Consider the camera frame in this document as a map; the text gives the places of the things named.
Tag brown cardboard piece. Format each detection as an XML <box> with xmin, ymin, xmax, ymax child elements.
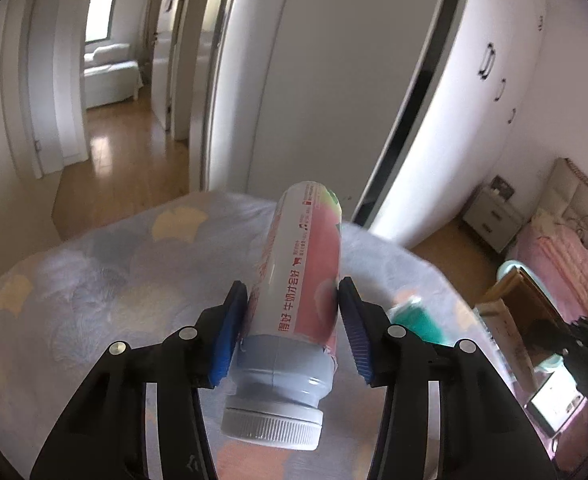
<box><xmin>474</xmin><ymin>268</ymin><xmax>565</xmax><ymax>393</ymax></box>

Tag green small box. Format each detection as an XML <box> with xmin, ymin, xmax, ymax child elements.
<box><xmin>388</xmin><ymin>294</ymin><xmax>446</xmax><ymax>344</ymax></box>

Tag grey bedside nightstand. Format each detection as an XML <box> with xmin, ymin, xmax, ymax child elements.
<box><xmin>462</xmin><ymin>185</ymin><xmax>525</xmax><ymax>254</ymax></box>

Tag white sofa in far room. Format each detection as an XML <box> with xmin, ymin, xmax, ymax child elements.
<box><xmin>83</xmin><ymin>44</ymin><xmax>143</xmax><ymax>108</ymax></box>

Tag bed with pink blanket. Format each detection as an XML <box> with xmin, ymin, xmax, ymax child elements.
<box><xmin>515</xmin><ymin>156</ymin><xmax>588</xmax><ymax>326</ymax></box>

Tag light blue laundry basket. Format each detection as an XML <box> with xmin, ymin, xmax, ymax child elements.
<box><xmin>494</xmin><ymin>262</ymin><xmax>563</xmax><ymax>370</ymax></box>

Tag window in far room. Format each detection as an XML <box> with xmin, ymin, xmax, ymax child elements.
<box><xmin>84</xmin><ymin>0</ymin><xmax>116</xmax><ymax>44</ymax></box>

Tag beige upholstered headboard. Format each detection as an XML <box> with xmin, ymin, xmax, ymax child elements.
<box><xmin>538</xmin><ymin>158</ymin><xmax>588</xmax><ymax>226</ymax></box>

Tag pink yogurt bottle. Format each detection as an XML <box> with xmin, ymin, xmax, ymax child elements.
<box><xmin>221</xmin><ymin>181</ymin><xmax>341</xmax><ymax>451</ymax></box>

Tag white wardrobe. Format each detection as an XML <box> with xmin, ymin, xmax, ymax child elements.
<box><xmin>190</xmin><ymin>0</ymin><xmax>546</xmax><ymax>247</ymax></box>

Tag laptop computer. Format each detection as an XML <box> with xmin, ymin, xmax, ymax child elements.
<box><xmin>525</xmin><ymin>362</ymin><xmax>585</xmax><ymax>437</ymax></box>

